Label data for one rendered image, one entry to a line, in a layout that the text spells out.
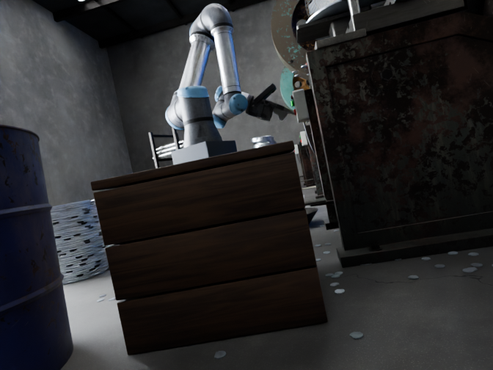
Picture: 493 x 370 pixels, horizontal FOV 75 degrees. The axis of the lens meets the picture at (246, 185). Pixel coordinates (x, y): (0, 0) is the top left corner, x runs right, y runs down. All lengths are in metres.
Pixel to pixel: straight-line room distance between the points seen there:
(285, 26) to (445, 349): 2.48
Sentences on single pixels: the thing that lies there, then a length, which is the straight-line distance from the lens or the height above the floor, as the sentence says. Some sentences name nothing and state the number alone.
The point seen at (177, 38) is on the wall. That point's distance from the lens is 8.97.
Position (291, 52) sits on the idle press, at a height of 1.16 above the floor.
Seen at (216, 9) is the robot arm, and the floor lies 0.99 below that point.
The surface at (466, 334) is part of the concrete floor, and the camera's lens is 0.64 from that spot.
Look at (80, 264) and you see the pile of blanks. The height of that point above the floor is 0.06.
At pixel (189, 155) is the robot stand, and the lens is 1.20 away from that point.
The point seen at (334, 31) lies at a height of 0.73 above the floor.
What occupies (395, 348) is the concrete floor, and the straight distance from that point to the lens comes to 0.60.
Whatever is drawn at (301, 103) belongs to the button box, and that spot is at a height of 0.56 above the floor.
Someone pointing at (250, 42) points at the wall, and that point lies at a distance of 8.45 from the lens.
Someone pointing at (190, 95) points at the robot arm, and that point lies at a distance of 1.26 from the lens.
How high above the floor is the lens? 0.30
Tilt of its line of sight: 1 degrees down
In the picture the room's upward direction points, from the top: 11 degrees counter-clockwise
